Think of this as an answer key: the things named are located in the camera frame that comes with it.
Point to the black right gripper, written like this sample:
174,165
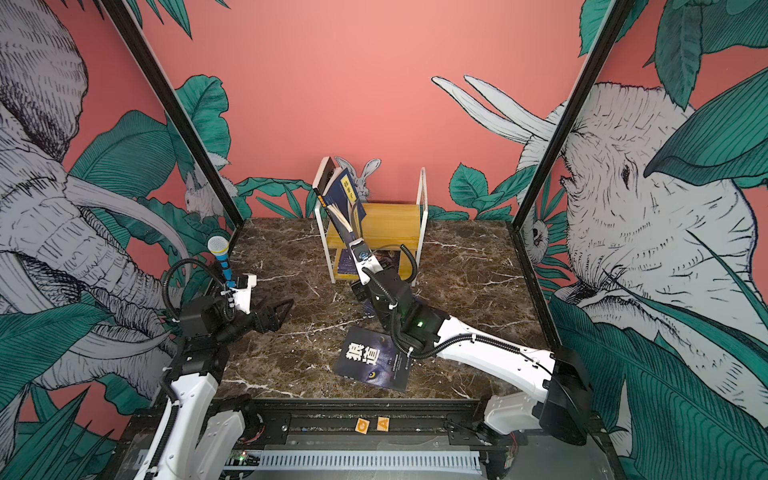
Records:
367,279

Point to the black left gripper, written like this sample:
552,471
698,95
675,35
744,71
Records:
270,323

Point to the blue book yellow label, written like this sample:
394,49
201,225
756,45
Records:
342,219
369,310
342,183

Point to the dark brown book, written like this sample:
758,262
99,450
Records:
323,178

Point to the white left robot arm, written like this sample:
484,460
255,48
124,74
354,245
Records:
194,438

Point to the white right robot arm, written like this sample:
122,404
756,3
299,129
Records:
553,391

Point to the dark wolf cover book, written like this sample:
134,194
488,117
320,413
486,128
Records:
371,357

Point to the blue teal microphone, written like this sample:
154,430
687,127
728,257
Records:
219,248

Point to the orange tag A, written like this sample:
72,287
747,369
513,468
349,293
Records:
383,424

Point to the white metal wooden shelf rack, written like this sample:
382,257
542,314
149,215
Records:
386,226

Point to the orange tag G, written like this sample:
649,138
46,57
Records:
362,426

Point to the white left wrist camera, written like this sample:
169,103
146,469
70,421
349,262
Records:
242,292

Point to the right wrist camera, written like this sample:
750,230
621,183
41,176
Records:
364,259

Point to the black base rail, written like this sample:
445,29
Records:
272,421

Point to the white slotted cable duct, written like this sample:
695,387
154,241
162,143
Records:
462,462

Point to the black frame post left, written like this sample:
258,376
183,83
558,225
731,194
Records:
122,18

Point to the black frame post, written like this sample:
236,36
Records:
610,28
122,18

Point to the black frame post right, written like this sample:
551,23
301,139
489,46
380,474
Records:
610,28

